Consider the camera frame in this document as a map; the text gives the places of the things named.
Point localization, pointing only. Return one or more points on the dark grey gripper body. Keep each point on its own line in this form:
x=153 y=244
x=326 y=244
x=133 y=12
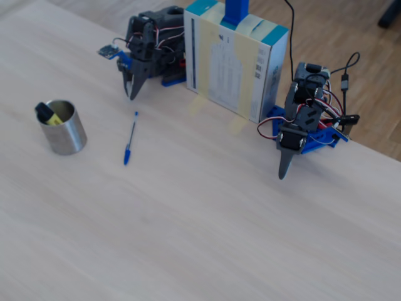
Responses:
x=140 y=69

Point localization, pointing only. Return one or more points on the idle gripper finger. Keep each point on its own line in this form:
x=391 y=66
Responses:
x=283 y=166
x=290 y=158

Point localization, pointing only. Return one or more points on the idle arm gripper body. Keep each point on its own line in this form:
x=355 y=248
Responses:
x=291 y=141

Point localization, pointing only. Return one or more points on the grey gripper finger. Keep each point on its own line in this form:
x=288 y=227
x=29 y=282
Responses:
x=138 y=83
x=127 y=83

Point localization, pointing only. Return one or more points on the yellow highlighter with black cap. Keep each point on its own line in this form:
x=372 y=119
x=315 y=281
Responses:
x=44 y=109

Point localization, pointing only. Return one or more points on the idle dark grey robot arm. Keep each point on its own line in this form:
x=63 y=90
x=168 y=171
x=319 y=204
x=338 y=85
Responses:
x=308 y=75

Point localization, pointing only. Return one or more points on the blue robot arm base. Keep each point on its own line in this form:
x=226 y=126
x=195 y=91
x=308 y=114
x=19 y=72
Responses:
x=172 y=82

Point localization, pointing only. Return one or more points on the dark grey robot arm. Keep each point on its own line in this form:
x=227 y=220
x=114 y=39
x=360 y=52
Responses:
x=163 y=19

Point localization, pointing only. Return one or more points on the blue ballpoint pen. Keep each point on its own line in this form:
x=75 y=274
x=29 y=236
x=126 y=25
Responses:
x=127 y=155

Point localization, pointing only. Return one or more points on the silver metal cup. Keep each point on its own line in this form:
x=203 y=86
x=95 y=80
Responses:
x=65 y=138

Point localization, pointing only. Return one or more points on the masking tape strip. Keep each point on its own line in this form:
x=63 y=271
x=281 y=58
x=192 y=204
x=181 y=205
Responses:
x=195 y=106
x=238 y=125

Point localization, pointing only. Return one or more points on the white and teal cardboard box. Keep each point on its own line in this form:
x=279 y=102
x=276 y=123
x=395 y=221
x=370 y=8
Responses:
x=225 y=72

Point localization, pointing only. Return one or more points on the black furniture foot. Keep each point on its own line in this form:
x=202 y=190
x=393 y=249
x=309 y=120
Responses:
x=391 y=15

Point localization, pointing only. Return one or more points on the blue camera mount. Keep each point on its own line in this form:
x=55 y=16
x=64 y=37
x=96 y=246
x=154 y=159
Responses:
x=123 y=61

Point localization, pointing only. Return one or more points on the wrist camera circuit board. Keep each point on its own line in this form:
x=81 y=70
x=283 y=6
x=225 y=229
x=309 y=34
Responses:
x=108 y=51

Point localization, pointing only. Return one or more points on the blue camera post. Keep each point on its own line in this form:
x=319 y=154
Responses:
x=235 y=12

